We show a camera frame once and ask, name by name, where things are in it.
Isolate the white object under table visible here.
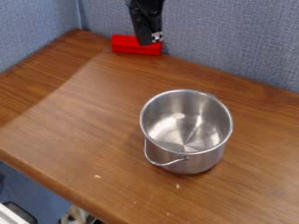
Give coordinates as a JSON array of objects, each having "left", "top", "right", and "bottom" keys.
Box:
[{"left": 59, "top": 206, "right": 104, "bottom": 224}]

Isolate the red block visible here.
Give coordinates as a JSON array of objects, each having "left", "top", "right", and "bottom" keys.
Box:
[{"left": 111, "top": 34, "right": 163, "bottom": 56}]

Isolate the dark grey white device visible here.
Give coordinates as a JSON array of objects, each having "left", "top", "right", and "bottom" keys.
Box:
[{"left": 0, "top": 202, "right": 37, "bottom": 224}]

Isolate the metal pot with handle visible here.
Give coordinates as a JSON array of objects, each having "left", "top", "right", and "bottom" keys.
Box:
[{"left": 140, "top": 89, "right": 234, "bottom": 174}]

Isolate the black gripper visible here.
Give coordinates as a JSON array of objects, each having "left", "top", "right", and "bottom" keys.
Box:
[{"left": 124, "top": 0, "right": 164, "bottom": 46}]

